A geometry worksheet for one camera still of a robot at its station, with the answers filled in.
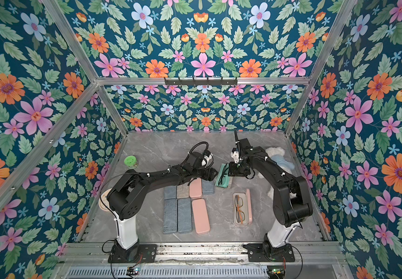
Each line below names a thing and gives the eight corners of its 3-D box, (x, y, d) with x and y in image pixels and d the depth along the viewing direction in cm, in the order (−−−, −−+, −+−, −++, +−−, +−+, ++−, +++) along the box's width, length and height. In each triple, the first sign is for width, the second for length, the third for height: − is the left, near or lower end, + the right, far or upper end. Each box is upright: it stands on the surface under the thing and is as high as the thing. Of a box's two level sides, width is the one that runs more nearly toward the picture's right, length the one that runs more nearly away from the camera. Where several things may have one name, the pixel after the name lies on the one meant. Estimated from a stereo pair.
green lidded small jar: (125, 169, 104) (121, 164, 100) (128, 160, 108) (125, 155, 104) (137, 169, 104) (133, 164, 100) (140, 160, 108) (137, 155, 104)
